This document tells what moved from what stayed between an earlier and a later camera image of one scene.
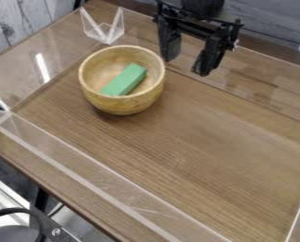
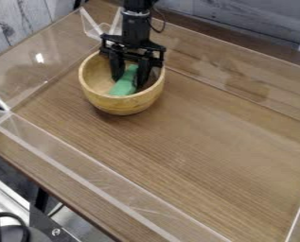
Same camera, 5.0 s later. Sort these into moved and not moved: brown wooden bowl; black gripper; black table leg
Moved: black gripper
Not moved: black table leg; brown wooden bowl
